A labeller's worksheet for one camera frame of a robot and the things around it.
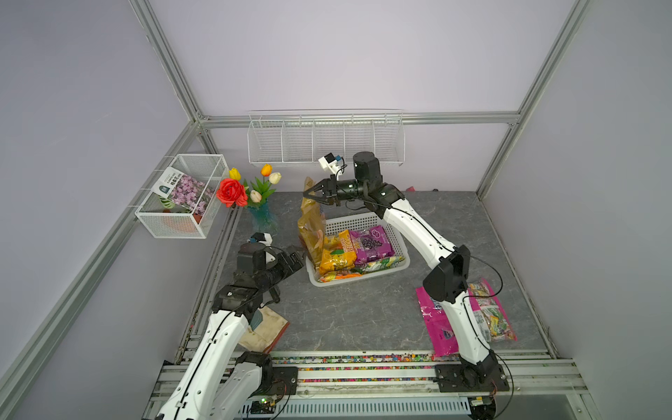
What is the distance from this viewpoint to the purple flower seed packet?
72 centimetres

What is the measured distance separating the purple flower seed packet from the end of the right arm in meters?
0.31

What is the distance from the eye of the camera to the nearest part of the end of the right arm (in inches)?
26.9
